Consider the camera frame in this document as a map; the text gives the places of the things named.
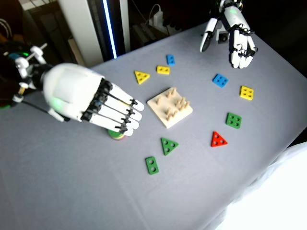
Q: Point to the small white box black square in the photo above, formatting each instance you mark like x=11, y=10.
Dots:
x=223, y=36

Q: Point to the white pillar with panel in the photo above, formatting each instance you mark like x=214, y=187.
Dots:
x=81, y=31

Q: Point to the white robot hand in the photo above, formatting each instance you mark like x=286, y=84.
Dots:
x=69, y=88
x=236, y=19

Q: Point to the yellow square four-hole block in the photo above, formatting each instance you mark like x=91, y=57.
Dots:
x=246, y=93

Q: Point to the green square four-hole block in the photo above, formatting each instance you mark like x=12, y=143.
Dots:
x=233, y=120

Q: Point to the green rectangular two-hole block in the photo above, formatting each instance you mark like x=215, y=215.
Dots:
x=151, y=165

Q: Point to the yellow triangular three-hole block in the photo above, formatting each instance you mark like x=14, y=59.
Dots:
x=141, y=76

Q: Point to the green triangular three-hole block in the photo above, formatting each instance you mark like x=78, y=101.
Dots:
x=168, y=145

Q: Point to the green round block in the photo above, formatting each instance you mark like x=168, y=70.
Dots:
x=112, y=133

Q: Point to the yellow rectangular two-hole block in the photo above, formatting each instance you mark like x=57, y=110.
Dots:
x=163, y=70

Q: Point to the bright white cover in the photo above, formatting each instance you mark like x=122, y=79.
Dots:
x=271, y=191

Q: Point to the blue square four-hole block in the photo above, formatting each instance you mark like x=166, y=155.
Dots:
x=220, y=80

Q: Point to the blue light strip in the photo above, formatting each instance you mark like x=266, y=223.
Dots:
x=110, y=28

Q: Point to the wooden peg board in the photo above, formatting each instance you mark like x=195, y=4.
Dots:
x=159, y=112

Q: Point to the grey table cloth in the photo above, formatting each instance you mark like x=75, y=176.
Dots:
x=96, y=182

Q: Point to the blue rectangular two-hole block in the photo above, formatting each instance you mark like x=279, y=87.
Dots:
x=170, y=60

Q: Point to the red triangular three-hole block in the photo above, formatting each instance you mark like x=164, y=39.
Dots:
x=217, y=140

